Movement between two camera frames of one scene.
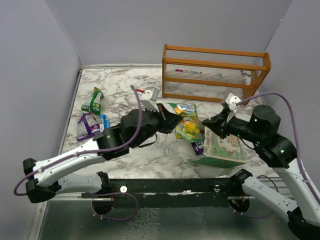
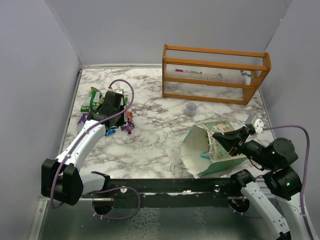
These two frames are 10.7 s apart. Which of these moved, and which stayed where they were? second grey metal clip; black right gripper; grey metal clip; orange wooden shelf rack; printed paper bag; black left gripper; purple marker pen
Moved: black left gripper; printed paper bag; black right gripper
Stayed: second grey metal clip; purple marker pen; grey metal clip; orange wooden shelf rack
